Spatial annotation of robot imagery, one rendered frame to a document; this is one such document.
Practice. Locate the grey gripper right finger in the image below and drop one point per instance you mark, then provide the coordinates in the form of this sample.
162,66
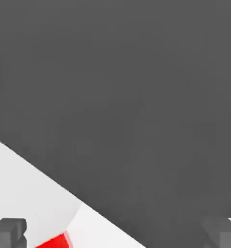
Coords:
226,235

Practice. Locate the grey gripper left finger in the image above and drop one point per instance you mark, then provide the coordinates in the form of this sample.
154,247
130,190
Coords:
6,233

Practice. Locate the small red cube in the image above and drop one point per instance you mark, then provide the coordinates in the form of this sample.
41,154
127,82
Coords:
55,242

